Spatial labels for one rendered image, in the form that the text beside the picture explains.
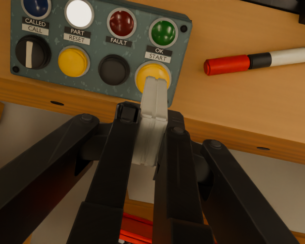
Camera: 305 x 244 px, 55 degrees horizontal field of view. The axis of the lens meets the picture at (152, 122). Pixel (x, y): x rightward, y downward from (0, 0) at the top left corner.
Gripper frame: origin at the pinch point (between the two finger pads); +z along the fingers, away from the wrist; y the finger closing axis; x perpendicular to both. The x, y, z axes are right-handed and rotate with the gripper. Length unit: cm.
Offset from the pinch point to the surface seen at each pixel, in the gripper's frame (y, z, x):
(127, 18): -3.2, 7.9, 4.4
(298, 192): 71, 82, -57
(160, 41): -0.2, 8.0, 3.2
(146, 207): 2.8, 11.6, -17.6
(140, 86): -1.0, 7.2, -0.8
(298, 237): 22.9, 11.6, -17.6
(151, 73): -0.3, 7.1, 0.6
